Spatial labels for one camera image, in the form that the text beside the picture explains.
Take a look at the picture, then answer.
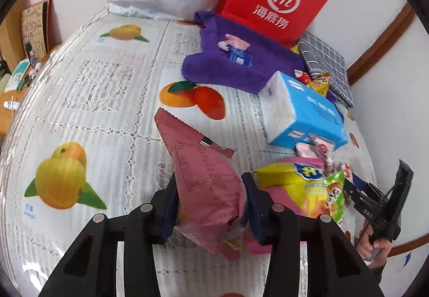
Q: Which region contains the teal white packet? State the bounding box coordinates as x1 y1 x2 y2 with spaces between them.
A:
12 60 34 86

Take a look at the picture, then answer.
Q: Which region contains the long pink stick packet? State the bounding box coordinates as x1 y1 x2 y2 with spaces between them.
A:
310 136 336 163

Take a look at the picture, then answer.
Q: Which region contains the purple towel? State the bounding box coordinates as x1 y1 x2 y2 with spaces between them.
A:
182 11 305 94

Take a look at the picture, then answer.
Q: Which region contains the small red snack packet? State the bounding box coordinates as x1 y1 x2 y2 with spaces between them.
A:
294 69 312 85

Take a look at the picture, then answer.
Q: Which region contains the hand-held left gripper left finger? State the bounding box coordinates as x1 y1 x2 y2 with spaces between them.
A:
38 173 178 297

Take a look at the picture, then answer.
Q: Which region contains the brown wooden baseboard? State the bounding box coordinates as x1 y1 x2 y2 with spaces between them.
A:
390 233 429 257

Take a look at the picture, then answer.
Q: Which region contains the small pale pink candy packet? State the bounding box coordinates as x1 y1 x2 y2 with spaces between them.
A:
218 34 251 51

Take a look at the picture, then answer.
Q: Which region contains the dark pink snack packet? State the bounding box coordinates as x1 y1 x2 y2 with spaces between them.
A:
154 108 250 262

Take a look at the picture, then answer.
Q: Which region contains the brown patterned book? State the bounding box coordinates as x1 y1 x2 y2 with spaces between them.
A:
21 0 54 56

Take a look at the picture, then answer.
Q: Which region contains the wooden side table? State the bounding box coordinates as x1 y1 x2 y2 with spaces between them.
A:
0 49 61 140

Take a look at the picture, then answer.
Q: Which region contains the person's right hand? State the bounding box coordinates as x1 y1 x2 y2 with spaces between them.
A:
358 226 393 262

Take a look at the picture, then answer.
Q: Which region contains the brown wooden door frame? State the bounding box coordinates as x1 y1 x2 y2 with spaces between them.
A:
345 2 418 78

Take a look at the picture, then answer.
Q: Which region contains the small pink red candy packet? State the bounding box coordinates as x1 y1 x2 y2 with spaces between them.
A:
337 163 354 180

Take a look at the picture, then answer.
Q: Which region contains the blue cookie packet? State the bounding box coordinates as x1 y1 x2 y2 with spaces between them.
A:
227 46 253 66

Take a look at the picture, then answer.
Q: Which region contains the pink and yellow snack bag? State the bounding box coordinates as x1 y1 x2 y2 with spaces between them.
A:
246 158 336 255

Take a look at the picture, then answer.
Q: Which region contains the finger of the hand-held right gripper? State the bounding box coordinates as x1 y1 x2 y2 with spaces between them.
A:
343 181 372 217
352 174 383 200

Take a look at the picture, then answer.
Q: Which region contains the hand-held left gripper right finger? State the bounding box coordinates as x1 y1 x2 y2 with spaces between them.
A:
241 172 386 297

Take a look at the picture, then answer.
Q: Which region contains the grey checked folded cloth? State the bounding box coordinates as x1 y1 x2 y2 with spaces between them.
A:
297 32 355 108

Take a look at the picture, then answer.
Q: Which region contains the green snack bag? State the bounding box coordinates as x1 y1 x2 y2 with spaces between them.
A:
303 170 346 227

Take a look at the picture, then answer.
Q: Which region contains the blue tissue box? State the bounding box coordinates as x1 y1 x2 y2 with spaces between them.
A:
260 71 349 150

